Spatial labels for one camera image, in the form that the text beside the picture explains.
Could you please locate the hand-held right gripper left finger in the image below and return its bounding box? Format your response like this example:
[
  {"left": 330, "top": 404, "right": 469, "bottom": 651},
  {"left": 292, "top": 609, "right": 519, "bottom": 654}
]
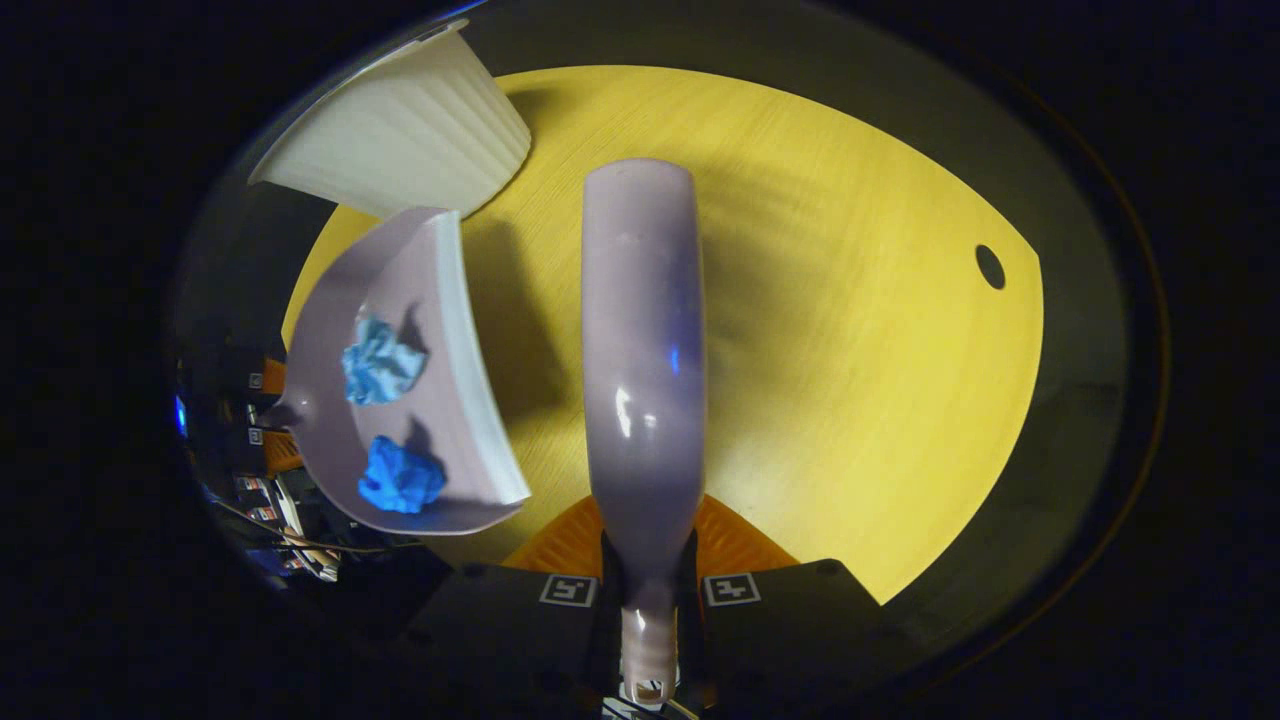
[{"left": 406, "top": 494, "right": 623, "bottom": 706}]

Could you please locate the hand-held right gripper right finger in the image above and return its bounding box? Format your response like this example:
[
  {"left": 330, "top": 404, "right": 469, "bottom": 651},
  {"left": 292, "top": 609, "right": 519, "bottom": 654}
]
[{"left": 678, "top": 494, "right": 888, "bottom": 707}]

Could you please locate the light blue paper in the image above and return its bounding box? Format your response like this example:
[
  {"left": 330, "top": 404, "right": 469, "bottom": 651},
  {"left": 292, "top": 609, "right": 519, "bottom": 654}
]
[{"left": 342, "top": 315, "right": 429, "bottom": 407}]

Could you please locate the dark blue paper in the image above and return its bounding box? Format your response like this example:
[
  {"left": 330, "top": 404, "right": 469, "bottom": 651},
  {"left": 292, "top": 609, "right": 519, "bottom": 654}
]
[{"left": 357, "top": 434, "right": 448, "bottom": 515}]

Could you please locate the mauve plastic dustpan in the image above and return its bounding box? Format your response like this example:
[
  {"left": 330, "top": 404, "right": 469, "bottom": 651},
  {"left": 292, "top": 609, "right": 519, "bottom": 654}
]
[{"left": 282, "top": 206, "right": 534, "bottom": 537}]

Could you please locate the white ribbed garbage bin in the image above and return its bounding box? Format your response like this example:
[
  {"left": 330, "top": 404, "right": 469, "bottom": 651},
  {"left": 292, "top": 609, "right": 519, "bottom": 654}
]
[{"left": 247, "top": 20, "right": 534, "bottom": 222}]

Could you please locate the small mauve broom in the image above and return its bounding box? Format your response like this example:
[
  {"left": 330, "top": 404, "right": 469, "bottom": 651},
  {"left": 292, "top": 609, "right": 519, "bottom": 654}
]
[{"left": 580, "top": 157, "right": 710, "bottom": 707}]

